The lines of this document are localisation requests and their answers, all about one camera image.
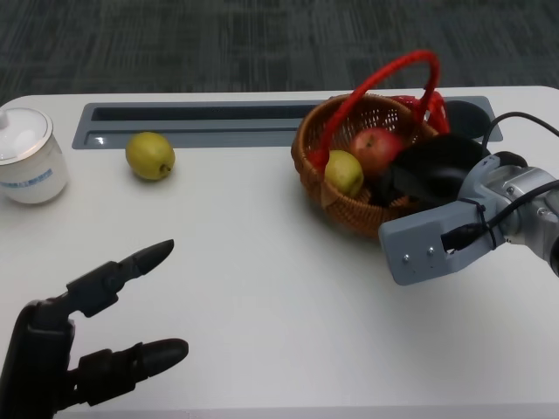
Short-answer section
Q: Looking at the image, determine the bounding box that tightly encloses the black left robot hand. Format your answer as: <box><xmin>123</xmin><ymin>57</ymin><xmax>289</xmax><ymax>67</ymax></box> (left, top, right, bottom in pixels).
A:
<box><xmin>0</xmin><ymin>238</ymin><xmax>190</xmax><ymax>419</ymax></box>

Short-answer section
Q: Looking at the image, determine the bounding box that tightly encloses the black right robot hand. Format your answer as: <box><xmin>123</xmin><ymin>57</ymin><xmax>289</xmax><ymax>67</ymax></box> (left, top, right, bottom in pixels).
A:
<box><xmin>369</xmin><ymin>133</ymin><xmax>493</xmax><ymax>211</ymax></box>

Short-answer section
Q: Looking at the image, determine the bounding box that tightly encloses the red apple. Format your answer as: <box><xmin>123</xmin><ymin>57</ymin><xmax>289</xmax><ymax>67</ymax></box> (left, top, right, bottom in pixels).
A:
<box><xmin>350</xmin><ymin>127</ymin><xmax>405</xmax><ymax>178</ymax></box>

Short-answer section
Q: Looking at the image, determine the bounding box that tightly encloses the wicker basket with red handle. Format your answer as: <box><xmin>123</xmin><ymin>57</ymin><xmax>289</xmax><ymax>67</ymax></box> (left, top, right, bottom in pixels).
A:
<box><xmin>291</xmin><ymin>49</ymin><xmax>453</xmax><ymax>240</ymax></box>

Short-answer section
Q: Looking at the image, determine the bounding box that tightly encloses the grey round cup holder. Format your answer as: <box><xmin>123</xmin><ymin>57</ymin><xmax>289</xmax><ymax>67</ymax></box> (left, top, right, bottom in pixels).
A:
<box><xmin>441</xmin><ymin>95</ymin><xmax>502</xmax><ymax>144</ymax></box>

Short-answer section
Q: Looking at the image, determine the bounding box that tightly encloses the yellow-green pear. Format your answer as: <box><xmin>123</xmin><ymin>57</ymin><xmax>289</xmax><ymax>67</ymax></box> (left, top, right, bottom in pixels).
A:
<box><xmin>323</xmin><ymin>149</ymin><xmax>366</xmax><ymax>197</ymax></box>

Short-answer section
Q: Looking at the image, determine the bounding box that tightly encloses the white lidded ceramic cup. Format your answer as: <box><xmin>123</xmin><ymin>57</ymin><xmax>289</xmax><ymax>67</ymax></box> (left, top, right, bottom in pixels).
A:
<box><xmin>0</xmin><ymin>106</ymin><xmax>70</xmax><ymax>205</ymax></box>

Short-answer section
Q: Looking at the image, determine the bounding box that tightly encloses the yellow lemon on table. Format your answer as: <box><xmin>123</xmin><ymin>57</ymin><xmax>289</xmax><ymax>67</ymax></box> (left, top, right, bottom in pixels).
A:
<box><xmin>125</xmin><ymin>131</ymin><xmax>176</xmax><ymax>181</ymax></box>

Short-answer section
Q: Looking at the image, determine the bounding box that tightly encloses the grey recessed table tray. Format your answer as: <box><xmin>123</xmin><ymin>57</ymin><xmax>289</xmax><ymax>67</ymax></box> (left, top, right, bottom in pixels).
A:
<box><xmin>69</xmin><ymin>101</ymin><xmax>328</xmax><ymax>152</ymax></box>

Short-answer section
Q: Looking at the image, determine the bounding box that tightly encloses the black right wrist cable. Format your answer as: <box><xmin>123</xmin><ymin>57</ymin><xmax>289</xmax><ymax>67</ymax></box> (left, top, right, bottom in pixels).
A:
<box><xmin>443</xmin><ymin>112</ymin><xmax>559</xmax><ymax>254</ymax></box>

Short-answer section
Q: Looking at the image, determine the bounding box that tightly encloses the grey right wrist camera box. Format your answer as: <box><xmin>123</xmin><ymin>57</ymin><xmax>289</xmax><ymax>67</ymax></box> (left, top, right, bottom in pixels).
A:
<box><xmin>377</xmin><ymin>201</ymin><xmax>497</xmax><ymax>287</ymax></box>

